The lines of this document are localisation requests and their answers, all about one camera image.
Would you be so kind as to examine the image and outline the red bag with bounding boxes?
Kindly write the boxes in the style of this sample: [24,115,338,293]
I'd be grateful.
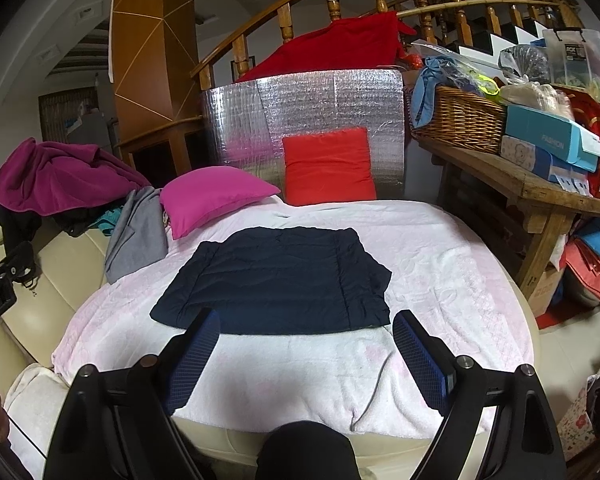
[564,87,600,197]

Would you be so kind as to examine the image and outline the floral paper bag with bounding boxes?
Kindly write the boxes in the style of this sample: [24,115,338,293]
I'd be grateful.
[556,371,600,462]

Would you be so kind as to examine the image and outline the cream leather sofa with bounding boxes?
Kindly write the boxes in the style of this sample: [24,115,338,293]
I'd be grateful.
[0,214,112,376]

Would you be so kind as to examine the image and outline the wooden stair railing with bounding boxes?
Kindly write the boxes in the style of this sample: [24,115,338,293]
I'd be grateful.
[189,0,586,92]

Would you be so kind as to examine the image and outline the white fleece blanket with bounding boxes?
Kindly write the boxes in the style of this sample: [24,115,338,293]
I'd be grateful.
[51,194,537,442]

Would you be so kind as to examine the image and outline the person's leg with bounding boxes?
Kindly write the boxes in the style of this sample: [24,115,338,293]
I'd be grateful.
[254,421,362,480]

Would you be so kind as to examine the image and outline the red cloth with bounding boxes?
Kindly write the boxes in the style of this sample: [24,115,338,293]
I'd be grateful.
[234,10,417,84]

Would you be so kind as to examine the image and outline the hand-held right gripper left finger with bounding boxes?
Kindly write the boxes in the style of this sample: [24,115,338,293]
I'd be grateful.
[42,308,222,480]

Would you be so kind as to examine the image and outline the wooden bench table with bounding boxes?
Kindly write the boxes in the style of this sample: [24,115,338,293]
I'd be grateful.
[414,136,600,302]

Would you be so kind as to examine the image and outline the clear plastic bag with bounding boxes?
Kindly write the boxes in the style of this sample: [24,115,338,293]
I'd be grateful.
[542,27,600,97]

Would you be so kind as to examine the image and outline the silver foil mat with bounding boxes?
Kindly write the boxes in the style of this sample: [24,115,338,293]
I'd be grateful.
[200,67,407,202]

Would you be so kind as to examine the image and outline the black garment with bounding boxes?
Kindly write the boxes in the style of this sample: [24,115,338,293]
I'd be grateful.
[0,199,43,262]

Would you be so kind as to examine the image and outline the cardboard box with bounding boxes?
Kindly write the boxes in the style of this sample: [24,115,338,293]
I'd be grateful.
[529,264,567,317]

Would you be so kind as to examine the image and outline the wicker basket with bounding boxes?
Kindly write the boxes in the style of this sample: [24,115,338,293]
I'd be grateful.
[409,85,509,156]

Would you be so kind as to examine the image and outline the pink pillow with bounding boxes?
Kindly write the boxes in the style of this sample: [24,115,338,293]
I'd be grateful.
[159,167,282,241]

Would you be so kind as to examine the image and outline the grey garment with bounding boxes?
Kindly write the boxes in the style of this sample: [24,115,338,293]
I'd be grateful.
[104,187,170,285]

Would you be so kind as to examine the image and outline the wooden panelled pillar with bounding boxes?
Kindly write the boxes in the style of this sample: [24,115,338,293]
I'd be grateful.
[109,0,205,162]

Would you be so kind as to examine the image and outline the white cushion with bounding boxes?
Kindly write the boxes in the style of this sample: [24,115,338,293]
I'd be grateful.
[4,364,77,461]

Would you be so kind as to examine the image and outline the navy blue jacket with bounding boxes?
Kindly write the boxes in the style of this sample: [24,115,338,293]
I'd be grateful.
[149,226,394,337]

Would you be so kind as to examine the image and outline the teal cloth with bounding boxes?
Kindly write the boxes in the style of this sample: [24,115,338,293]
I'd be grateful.
[87,209,127,237]

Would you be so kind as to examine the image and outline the magenta fleece garment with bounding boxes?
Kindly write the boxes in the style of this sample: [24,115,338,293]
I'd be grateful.
[0,139,152,217]

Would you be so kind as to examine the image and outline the coral folded cloth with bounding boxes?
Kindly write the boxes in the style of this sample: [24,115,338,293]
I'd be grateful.
[562,239,600,307]

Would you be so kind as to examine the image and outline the yellow green goggles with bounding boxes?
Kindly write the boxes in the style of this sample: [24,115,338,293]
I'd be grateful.
[466,69,504,99]

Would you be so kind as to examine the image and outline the red pillow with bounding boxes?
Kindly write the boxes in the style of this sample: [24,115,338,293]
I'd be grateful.
[282,127,379,207]

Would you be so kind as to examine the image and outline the light blue shoebox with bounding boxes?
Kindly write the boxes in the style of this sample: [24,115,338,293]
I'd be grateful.
[504,104,600,172]

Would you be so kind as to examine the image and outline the beige plastic bag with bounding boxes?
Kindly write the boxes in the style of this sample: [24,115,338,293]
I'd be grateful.
[500,82,577,122]

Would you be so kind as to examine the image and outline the plastic bag with dark contents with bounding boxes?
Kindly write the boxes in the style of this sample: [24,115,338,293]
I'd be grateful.
[499,44,552,87]

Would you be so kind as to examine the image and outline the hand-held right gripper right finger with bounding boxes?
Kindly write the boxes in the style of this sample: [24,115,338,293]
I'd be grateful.
[392,310,567,480]

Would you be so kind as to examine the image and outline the black and white staircase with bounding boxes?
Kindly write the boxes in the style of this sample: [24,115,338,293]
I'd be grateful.
[458,14,557,57]

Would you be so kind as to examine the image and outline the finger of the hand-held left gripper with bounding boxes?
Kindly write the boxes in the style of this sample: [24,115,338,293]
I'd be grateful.
[0,240,35,293]

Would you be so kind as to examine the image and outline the white patterned box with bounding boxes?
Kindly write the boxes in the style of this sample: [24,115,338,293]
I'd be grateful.
[500,135,554,172]

